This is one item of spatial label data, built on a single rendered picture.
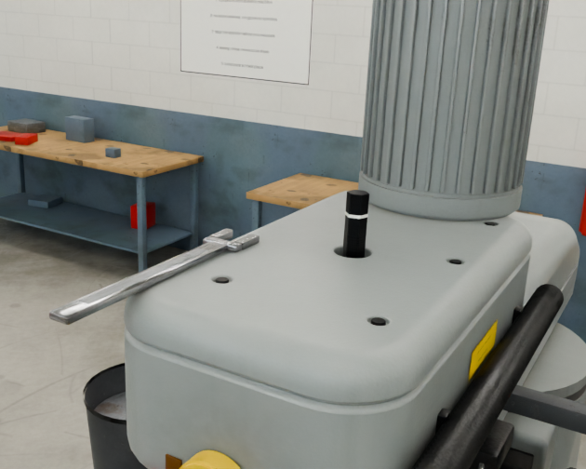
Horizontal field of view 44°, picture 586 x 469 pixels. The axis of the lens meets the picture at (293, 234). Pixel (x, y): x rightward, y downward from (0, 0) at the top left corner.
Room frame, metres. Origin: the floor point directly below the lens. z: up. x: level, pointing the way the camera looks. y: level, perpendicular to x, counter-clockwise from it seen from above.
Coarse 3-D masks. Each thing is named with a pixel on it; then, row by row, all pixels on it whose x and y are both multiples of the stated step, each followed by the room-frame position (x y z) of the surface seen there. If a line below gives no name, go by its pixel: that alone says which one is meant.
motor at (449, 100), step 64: (384, 0) 0.85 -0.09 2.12; (448, 0) 0.80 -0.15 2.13; (512, 0) 0.80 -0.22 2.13; (384, 64) 0.84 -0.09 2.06; (448, 64) 0.80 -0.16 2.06; (512, 64) 0.80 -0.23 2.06; (384, 128) 0.84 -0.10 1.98; (448, 128) 0.79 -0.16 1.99; (512, 128) 0.81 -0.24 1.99; (384, 192) 0.82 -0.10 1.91; (448, 192) 0.79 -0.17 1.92; (512, 192) 0.83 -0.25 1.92
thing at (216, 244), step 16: (208, 240) 0.66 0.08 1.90; (224, 240) 0.66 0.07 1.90; (240, 240) 0.66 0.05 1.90; (256, 240) 0.68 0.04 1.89; (176, 256) 0.61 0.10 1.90; (192, 256) 0.61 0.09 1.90; (208, 256) 0.62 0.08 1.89; (144, 272) 0.57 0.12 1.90; (160, 272) 0.57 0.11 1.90; (176, 272) 0.58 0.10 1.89; (112, 288) 0.53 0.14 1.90; (128, 288) 0.53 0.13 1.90; (144, 288) 0.55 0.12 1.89; (64, 304) 0.50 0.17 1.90; (80, 304) 0.50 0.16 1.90; (96, 304) 0.50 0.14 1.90; (64, 320) 0.47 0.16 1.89
